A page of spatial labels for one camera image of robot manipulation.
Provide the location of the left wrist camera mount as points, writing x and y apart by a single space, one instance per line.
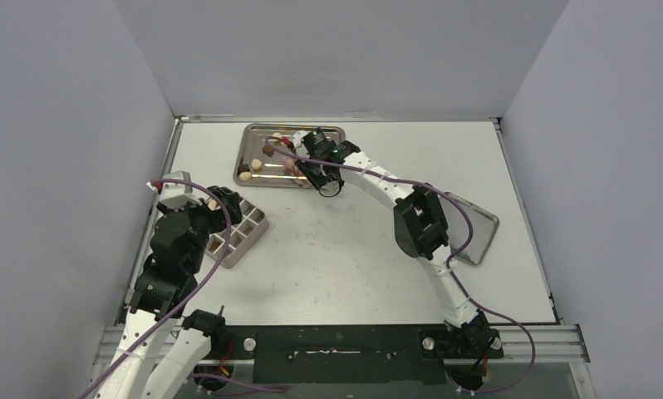
174 196

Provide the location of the steel chocolate tray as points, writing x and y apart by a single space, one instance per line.
272 173

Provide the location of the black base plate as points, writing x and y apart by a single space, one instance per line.
423 353

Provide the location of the dark brown square chocolate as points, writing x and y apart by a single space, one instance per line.
243 168

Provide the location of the metal tin lid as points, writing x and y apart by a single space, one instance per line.
484 223

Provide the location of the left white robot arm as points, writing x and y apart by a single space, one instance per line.
157 303

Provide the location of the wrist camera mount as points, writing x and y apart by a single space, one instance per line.
174 196
295 141

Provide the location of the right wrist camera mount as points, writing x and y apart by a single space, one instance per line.
295 141

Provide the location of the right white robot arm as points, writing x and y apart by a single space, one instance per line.
421 230

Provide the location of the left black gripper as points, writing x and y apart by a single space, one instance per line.
230 201

